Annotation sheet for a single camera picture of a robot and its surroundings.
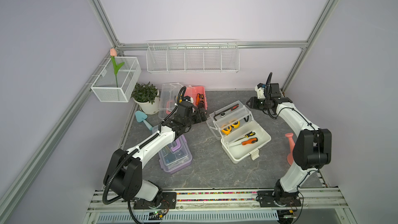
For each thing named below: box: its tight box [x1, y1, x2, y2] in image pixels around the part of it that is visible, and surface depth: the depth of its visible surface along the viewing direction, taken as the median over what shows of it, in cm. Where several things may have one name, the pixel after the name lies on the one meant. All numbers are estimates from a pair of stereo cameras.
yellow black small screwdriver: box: [233, 131, 257, 143], surface depth 97 cm
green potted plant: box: [131, 81, 159, 105], surface depth 98 cm
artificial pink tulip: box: [109, 48, 125, 88], surface depth 86 cm
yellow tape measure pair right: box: [232, 120, 240, 129], surface depth 92 cm
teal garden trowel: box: [134, 110, 153, 131], surface depth 108 cm
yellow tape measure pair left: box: [221, 125, 233, 136], surface depth 90 cm
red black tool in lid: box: [219, 104, 240, 118], surface depth 97 cm
